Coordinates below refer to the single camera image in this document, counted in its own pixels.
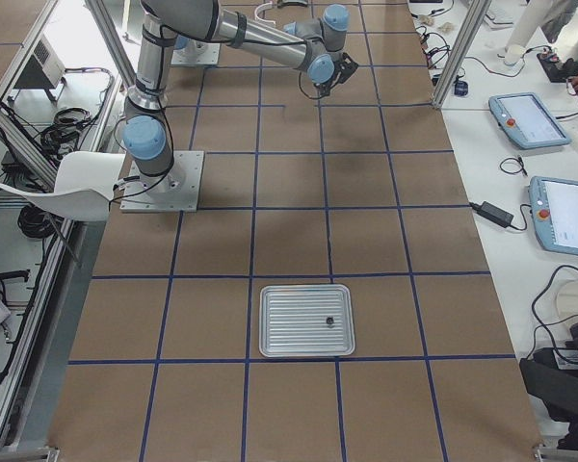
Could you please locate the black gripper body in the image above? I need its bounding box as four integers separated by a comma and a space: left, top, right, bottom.
329, 52, 358, 86

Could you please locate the ribbed metal tray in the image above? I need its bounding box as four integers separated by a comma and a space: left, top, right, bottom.
259, 284, 355, 358

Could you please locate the green curved brake shoe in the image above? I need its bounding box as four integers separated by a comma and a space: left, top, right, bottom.
276, 0, 309, 9

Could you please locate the white curved plastic part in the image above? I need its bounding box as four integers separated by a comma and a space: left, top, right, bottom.
254, 1, 276, 28

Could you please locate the white paper cup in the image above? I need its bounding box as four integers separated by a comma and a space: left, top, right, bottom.
503, 44, 525, 67

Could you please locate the blue teach pendant far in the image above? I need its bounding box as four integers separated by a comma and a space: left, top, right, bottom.
488, 92, 571, 150

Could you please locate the blue teach pendant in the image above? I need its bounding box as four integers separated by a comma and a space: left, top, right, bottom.
488, 92, 571, 150
528, 176, 578, 256

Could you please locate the black power adapter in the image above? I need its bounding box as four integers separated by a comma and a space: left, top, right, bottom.
469, 201, 513, 228

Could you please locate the white chair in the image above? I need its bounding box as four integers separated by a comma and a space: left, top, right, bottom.
0, 151, 125, 221

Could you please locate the blue teach pendant near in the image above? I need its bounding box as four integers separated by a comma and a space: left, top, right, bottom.
528, 176, 578, 256

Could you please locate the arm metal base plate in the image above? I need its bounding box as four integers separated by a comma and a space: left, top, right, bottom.
119, 150, 204, 213
171, 41, 220, 67

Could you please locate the aluminium frame post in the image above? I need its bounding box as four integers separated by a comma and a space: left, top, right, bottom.
432, 0, 490, 109

